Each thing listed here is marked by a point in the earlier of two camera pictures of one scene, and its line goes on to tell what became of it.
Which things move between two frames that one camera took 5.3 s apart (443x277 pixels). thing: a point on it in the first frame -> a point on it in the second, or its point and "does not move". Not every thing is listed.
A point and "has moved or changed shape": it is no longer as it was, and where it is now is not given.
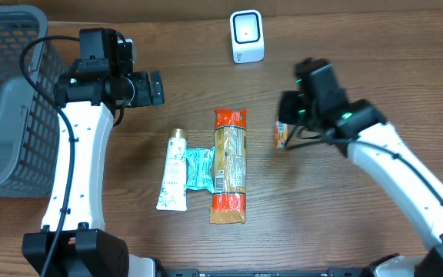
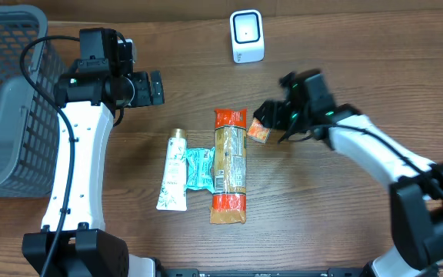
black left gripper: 154,88 does not move
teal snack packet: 200,168 does not move
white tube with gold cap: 173,191 does not move
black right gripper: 284,111 -> 268,114
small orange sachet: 281,135 has moved or changed shape
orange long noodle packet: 228,205 does not move
